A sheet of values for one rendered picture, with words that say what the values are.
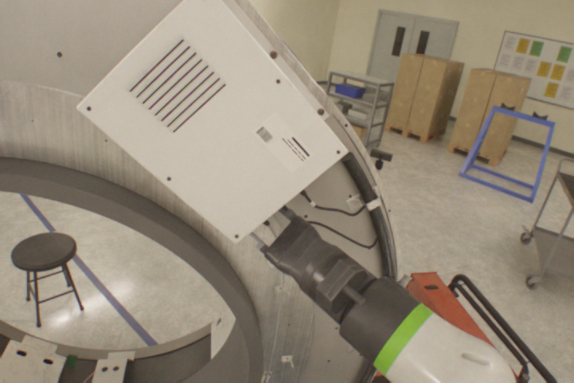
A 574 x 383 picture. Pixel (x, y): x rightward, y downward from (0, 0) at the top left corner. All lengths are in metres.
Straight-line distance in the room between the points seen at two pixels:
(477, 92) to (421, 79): 0.95
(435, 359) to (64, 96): 0.53
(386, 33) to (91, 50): 9.49
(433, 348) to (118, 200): 0.43
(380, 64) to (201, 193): 9.55
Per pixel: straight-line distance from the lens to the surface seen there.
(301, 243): 0.51
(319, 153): 0.43
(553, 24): 9.04
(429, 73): 6.76
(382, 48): 9.90
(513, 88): 6.46
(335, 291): 0.41
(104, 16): 0.52
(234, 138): 0.41
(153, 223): 0.55
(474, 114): 6.60
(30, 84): 0.57
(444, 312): 1.38
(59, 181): 0.55
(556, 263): 3.85
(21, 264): 2.36
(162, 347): 1.46
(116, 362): 1.36
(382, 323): 0.44
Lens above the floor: 1.79
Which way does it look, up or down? 23 degrees down
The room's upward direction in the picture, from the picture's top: 9 degrees clockwise
